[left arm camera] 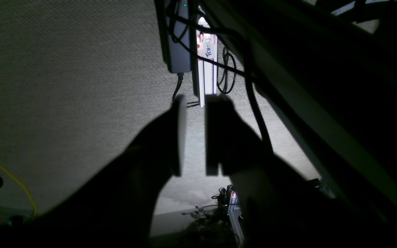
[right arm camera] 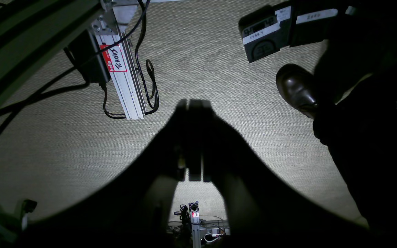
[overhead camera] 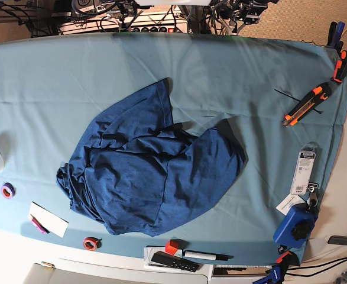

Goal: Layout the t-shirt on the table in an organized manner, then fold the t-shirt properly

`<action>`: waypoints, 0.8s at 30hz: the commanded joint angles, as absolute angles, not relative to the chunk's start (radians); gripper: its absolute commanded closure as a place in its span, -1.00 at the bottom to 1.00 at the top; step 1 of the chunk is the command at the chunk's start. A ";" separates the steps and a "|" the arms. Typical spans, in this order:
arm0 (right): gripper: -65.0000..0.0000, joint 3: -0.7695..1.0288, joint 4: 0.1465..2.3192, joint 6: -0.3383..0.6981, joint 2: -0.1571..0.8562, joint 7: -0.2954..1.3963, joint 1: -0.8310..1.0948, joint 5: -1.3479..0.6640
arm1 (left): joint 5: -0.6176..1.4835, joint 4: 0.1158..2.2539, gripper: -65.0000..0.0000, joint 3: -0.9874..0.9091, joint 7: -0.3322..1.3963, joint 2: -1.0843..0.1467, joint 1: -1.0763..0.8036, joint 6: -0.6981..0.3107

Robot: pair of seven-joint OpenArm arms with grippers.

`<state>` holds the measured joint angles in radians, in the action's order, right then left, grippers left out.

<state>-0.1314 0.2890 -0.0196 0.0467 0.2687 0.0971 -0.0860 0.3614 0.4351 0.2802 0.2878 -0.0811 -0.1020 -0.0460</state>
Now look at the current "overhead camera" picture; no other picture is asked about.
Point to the blue t-shirt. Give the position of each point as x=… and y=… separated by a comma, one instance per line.
x=135, y=171

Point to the red cube block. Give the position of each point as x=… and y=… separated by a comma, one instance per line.
x=171, y=247

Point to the white black marker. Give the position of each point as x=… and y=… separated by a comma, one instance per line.
x=206, y=256

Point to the black remote control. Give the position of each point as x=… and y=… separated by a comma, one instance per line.
x=174, y=262

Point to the white power strip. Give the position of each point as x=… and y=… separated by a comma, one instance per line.
x=164, y=22

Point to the light blue table cloth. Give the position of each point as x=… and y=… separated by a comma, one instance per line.
x=52, y=87

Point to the red tape roll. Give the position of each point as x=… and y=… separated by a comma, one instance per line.
x=92, y=243

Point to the white paper tag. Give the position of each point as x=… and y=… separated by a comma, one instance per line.
x=290, y=200

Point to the clear blister pack with label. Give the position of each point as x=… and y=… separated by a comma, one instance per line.
x=303, y=169

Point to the white notepad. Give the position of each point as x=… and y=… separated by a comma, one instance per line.
x=50, y=221

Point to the blue box with black knob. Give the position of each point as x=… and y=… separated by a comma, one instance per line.
x=296, y=226

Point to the black zip tie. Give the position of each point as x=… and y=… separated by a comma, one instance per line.
x=289, y=96

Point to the orange black utility knife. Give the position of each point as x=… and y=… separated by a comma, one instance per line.
x=310, y=101

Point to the pink pen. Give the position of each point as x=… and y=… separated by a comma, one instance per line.
x=38, y=225

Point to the blue orange bottom clamp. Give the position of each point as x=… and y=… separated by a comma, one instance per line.
x=278, y=271

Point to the purple tape roll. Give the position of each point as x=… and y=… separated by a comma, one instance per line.
x=8, y=191

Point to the orange black clamp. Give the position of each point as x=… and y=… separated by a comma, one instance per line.
x=340, y=70

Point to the black phone device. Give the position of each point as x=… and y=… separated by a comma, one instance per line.
x=337, y=240

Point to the blue black spring clamp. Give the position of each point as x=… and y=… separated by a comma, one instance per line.
x=335, y=34

